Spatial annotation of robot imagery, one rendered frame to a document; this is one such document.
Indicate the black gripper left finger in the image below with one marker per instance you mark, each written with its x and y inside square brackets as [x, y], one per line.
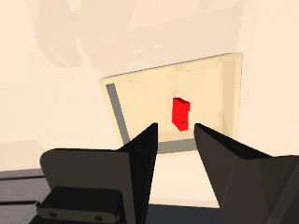
[128, 169]

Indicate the pale yellow shallow tray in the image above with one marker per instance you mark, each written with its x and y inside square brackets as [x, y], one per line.
[212, 85]

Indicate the small red block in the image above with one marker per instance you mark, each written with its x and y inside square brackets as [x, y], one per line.
[180, 112]

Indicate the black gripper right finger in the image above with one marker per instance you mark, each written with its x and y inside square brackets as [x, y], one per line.
[251, 187]

